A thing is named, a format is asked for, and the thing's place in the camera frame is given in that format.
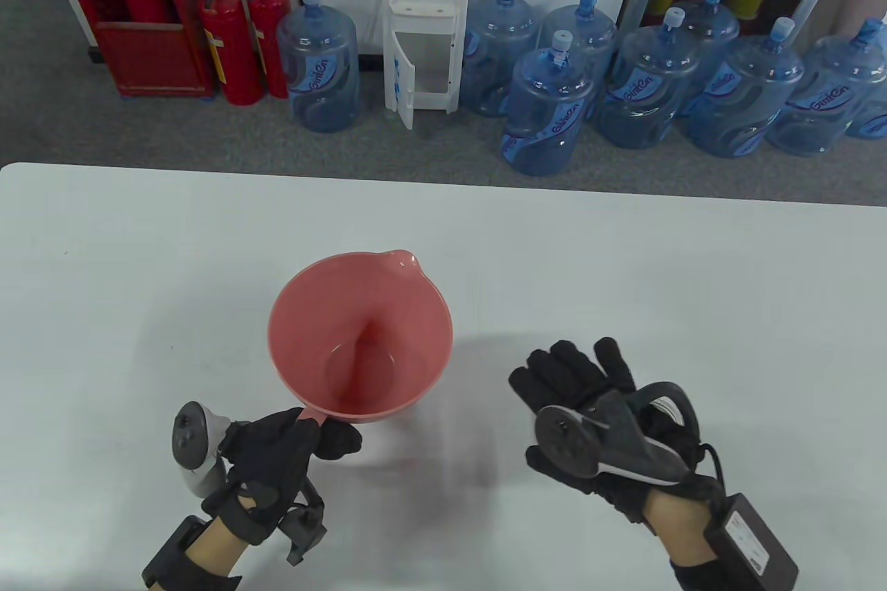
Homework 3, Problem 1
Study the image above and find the person's right hand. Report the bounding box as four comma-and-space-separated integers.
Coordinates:
509, 337, 714, 536

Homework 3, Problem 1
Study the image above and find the person's left hand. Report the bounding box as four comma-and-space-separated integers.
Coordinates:
201, 407, 362, 547

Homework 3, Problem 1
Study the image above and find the pink salad bowl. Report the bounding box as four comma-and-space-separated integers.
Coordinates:
268, 248, 455, 425

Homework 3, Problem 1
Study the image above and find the person's right forearm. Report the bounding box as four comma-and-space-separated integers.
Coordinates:
641, 487, 714, 567

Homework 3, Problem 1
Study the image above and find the dark grey hand controller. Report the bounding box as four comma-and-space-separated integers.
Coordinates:
534, 380, 702, 488

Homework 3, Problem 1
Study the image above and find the white grey hand controller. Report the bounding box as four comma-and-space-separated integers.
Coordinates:
172, 401, 231, 498

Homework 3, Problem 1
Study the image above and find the black left wristband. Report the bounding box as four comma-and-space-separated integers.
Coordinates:
142, 515, 243, 591

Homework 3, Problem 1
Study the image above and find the black right wrist box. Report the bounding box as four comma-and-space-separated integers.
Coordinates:
703, 493, 799, 591

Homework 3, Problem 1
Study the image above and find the row of blue water bottles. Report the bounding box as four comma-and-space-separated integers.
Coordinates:
461, 0, 887, 177

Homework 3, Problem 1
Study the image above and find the white water dispenser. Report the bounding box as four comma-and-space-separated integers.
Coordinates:
383, 0, 472, 131

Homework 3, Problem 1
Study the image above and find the red fire extinguisher cabinet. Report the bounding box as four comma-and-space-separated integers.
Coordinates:
47, 0, 212, 98

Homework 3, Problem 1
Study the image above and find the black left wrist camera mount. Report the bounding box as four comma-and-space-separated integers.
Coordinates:
283, 480, 328, 567

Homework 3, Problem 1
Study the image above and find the black cable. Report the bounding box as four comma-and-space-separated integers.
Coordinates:
693, 442, 730, 503

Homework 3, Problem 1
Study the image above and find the black right wrist strap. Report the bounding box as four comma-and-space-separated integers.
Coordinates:
669, 558, 728, 591

